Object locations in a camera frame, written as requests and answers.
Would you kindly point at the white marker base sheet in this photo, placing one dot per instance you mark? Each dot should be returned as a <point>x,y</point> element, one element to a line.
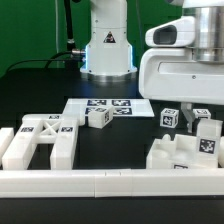
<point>122,107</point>

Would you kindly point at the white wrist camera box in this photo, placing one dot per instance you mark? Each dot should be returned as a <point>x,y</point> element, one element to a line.
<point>177,33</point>

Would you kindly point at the white chair seat plate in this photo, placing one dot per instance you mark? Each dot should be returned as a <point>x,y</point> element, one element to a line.
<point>177,153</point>

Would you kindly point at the white tagged chair nut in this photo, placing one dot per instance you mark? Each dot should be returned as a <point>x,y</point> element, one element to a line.
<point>169,118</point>

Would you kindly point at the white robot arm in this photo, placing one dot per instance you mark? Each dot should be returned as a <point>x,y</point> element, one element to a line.
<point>109,56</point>

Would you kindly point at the white U-shaped fence frame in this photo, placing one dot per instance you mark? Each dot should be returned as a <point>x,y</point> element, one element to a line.
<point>111,183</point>

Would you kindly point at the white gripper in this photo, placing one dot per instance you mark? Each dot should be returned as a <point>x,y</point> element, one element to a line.
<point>170,74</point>

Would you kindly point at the white chair back frame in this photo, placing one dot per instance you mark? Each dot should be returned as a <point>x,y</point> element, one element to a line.
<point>60,130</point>

